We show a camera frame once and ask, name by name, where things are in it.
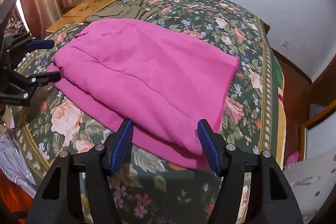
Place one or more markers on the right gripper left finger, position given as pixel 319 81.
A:
pixel 117 145

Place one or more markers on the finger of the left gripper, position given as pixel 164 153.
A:
pixel 40 44
pixel 43 79

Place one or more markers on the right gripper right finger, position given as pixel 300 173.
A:
pixel 213 146

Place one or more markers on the pink pants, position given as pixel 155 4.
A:
pixel 161 80

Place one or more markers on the brown cardboard box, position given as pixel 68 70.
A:
pixel 79 13

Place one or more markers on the olive green pants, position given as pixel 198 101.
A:
pixel 138 9

